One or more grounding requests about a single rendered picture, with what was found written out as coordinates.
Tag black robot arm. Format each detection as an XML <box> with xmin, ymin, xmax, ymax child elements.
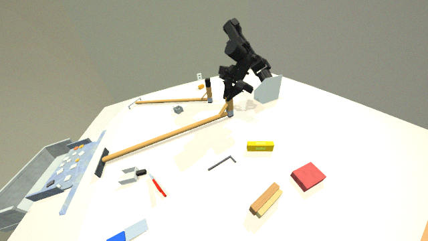
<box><xmin>219</xmin><ymin>18</ymin><xmax>273</xmax><ymax>83</ymax></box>

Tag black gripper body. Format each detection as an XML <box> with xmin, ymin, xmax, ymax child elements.
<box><xmin>219</xmin><ymin>64</ymin><xmax>253</xmax><ymax>94</ymax></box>

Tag red flat square block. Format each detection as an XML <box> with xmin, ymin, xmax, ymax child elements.
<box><xmin>290</xmin><ymin>162</ymin><xmax>326</xmax><ymax>192</ymax></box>

